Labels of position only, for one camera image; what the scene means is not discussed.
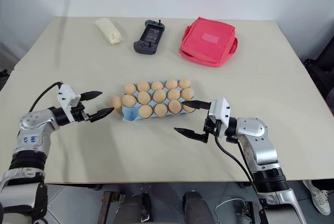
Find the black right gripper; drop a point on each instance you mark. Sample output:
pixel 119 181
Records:
pixel 212 127

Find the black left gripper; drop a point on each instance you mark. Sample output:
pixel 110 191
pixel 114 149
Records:
pixel 80 113

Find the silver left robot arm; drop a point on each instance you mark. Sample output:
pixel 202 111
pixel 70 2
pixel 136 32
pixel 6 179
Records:
pixel 34 122

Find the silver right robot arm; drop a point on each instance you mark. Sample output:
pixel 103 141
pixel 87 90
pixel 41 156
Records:
pixel 261 140

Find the brown egg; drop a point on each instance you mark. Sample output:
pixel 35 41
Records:
pixel 145 111
pixel 130 87
pixel 159 95
pixel 143 85
pixel 187 93
pixel 160 110
pixel 174 106
pixel 173 94
pixel 172 83
pixel 184 83
pixel 157 86
pixel 190 110
pixel 143 97
pixel 129 101
pixel 116 102

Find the blue egg carton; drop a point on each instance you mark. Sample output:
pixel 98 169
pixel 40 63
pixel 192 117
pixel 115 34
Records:
pixel 129 115

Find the cream wrapped roll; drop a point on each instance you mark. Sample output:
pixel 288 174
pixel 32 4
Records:
pixel 109 31

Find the red fabric bag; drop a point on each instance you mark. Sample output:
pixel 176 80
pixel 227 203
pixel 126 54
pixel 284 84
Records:
pixel 206 41

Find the dark grey game controller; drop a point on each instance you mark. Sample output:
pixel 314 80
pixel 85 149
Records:
pixel 148 37

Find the white sneaker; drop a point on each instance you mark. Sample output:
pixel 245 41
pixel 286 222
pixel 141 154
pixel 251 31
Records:
pixel 317 195

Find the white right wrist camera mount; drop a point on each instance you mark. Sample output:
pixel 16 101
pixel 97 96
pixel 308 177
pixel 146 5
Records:
pixel 219 111

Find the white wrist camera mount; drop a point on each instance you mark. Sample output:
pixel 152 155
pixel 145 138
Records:
pixel 219 111
pixel 66 98

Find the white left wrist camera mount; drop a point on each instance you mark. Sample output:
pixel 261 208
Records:
pixel 66 98

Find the brown metal bracket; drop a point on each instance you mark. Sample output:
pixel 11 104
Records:
pixel 108 205

